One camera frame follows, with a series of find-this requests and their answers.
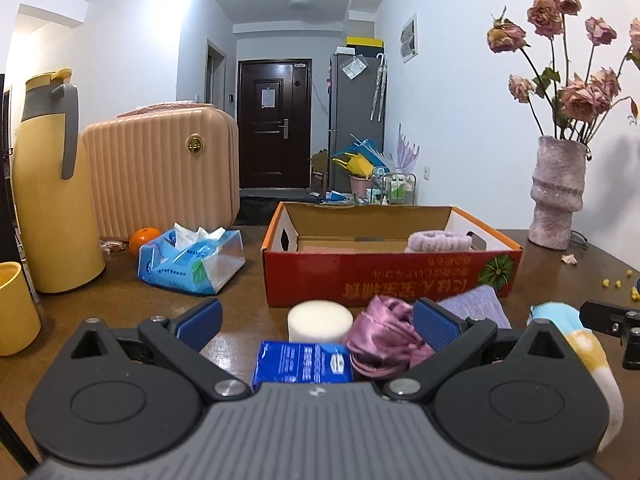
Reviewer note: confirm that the pink ribbed vanity case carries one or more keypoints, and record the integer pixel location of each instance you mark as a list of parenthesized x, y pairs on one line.
[(150, 175)]

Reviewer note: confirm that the red cardboard box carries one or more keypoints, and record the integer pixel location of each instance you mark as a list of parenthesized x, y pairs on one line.
[(375, 280)]

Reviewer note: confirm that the dark brown entrance door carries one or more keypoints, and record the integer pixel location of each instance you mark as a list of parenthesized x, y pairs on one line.
[(272, 150)]

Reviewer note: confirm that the round ceiling light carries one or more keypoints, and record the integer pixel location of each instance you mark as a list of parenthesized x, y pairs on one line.
[(301, 4)]

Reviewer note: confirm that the yellow cup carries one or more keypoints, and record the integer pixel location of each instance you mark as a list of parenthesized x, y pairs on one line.
[(15, 310)]

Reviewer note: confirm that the purple feather decoration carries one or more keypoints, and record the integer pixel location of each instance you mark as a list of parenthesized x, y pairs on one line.
[(406, 152)]

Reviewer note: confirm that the pink fluffy headband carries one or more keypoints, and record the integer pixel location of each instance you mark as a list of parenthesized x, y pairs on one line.
[(435, 241)]

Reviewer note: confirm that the pink satin scrunchie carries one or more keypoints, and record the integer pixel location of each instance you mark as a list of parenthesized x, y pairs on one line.
[(380, 330)]

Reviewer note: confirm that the pile of blue yellow bags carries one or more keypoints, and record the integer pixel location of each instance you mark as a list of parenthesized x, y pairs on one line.
[(362, 160)]

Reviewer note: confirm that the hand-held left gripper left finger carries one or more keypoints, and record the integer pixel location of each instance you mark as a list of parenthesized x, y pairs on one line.
[(200, 321)]

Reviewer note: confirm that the yellow black box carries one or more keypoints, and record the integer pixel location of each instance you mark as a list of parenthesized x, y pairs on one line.
[(365, 41)]

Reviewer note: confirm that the purple fabric pouch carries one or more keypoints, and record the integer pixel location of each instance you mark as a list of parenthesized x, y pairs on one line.
[(475, 305)]

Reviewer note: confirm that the fallen rose petal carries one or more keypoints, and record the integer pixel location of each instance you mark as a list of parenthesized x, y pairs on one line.
[(569, 259)]

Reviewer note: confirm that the pink bucket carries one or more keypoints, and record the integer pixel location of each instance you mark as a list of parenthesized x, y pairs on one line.
[(361, 185)]

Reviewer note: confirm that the clear plastic bag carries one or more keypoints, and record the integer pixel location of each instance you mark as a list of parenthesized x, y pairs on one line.
[(355, 67)]

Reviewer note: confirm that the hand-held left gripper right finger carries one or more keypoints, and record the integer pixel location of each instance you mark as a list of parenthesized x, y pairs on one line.
[(436, 329)]

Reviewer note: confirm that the white wall outlet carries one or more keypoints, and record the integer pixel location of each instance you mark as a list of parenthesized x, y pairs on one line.
[(427, 174)]

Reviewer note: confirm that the yellow white fuzzy sock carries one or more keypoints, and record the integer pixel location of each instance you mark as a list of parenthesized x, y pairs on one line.
[(595, 360)]

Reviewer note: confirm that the brown cardboard carton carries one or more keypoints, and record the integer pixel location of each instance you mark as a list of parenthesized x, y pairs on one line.
[(319, 170)]

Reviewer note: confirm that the blue handkerchief pack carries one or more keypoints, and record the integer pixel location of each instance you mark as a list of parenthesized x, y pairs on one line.
[(300, 362)]

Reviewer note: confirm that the dried pink roses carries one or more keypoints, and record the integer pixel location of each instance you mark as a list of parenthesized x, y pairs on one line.
[(577, 100)]

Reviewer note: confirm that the white round sponge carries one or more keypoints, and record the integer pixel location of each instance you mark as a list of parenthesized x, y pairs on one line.
[(320, 320)]

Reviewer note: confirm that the white paper notice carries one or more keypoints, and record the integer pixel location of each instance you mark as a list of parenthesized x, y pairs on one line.
[(268, 98)]

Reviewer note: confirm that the blue soft tissue pack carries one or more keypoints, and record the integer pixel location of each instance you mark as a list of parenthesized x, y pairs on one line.
[(170, 270)]

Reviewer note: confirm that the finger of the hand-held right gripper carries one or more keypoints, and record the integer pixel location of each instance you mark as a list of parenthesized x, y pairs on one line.
[(605, 317)]

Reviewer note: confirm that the clear folded umbrella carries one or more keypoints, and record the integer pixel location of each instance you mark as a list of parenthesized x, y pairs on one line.
[(378, 90)]

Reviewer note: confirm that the small snack wrapper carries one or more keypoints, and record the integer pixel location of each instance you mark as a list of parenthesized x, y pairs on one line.
[(114, 246)]

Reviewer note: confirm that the orange fruit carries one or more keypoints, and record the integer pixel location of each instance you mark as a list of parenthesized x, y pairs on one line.
[(142, 240)]

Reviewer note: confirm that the grey refrigerator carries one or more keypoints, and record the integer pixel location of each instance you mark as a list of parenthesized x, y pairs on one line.
[(350, 125)]

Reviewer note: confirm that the dark door mat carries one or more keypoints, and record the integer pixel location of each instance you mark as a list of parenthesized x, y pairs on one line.
[(260, 210)]

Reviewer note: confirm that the yellow thermos jug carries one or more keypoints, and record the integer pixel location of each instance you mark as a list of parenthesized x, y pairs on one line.
[(55, 210)]

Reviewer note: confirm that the pink textured vase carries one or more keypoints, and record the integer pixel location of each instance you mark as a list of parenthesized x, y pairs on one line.
[(555, 195)]

